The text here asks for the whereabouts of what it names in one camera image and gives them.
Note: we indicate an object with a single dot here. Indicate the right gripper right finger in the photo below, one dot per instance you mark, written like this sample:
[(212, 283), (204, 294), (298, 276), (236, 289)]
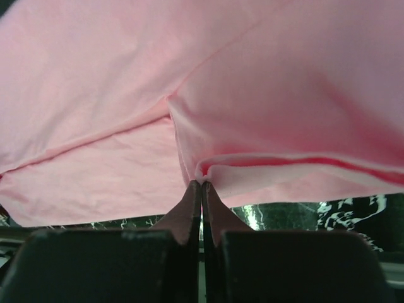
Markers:
[(244, 265)]

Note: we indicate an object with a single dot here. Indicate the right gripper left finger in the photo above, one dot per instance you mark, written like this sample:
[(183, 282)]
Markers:
[(158, 264)]

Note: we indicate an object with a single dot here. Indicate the pink t shirt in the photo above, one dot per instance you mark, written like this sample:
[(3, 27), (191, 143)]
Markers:
[(110, 108)]

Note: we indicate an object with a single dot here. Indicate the black marble pattern mat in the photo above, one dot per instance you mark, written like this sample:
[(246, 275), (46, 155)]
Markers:
[(378, 219)]

